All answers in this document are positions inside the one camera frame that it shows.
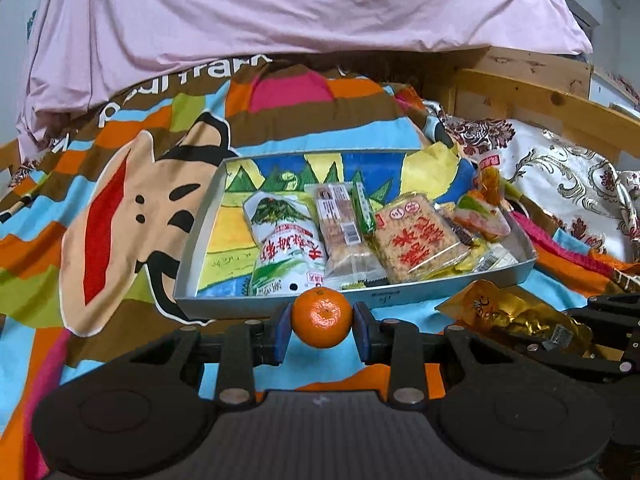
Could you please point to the gold foil snack packet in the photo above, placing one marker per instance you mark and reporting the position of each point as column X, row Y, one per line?
column 500, row 315

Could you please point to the clear rice cracker packet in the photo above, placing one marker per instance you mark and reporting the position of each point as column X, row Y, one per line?
column 415, row 240

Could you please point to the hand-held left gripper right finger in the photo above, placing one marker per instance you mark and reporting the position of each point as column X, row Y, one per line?
column 362, row 335

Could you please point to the wooden bed frame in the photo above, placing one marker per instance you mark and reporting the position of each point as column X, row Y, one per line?
column 525, row 95

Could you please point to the clear bag orange snacks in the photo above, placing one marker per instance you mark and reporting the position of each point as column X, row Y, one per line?
column 482, row 217

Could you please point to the yellow snack bar packet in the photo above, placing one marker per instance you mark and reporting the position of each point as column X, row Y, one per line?
column 480, row 257

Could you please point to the white floral cushion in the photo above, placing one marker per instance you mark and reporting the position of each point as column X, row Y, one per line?
column 560, row 185

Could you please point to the grey box with drawing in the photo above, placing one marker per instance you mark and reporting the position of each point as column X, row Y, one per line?
column 215, row 240

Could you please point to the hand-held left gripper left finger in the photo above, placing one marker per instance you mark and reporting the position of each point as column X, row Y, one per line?
column 281, row 335

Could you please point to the long green snack packet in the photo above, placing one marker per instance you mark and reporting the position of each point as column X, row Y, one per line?
column 364, row 210

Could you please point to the pink bedsheet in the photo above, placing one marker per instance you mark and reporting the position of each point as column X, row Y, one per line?
column 300, row 20

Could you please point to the clear cake packet red label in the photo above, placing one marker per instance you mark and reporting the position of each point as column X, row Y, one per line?
column 345, row 240

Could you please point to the white green snack packet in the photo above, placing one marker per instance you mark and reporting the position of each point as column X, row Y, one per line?
column 285, row 250

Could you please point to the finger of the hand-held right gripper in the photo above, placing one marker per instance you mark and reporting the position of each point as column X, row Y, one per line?
column 610, row 362
column 620, row 305

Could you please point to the orange tangerine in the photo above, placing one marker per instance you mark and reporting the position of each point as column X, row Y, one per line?
column 322, row 317

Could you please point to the colourful cartoon printed blanket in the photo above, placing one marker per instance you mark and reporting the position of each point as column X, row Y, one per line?
column 125, row 210

